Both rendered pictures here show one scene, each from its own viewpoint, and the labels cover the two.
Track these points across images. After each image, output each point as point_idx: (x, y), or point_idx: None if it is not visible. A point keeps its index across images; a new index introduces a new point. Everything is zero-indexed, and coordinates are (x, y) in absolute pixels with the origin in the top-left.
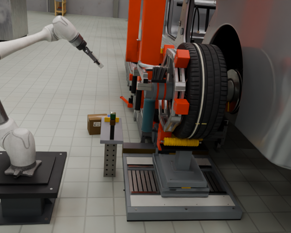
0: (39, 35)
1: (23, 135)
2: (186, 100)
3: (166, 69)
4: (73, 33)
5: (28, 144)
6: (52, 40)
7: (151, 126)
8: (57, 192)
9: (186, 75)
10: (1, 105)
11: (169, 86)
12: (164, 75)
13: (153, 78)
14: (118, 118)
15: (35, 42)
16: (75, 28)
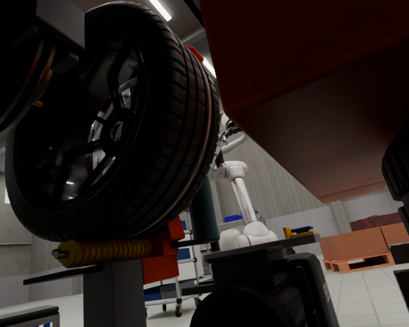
0: (242, 135)
1: (221, 233)
2: None
3: (122, 122)
4: (222, 121)
5: (219, 242)
6: (246, 134)
7: (192, 230)
8: (184, 290)
9: (113, 106)
10: (244, 208)
11: None
12: (121, 132)
13: None
14: (283, 229)
15: (237, 145)
16: (225, 115)
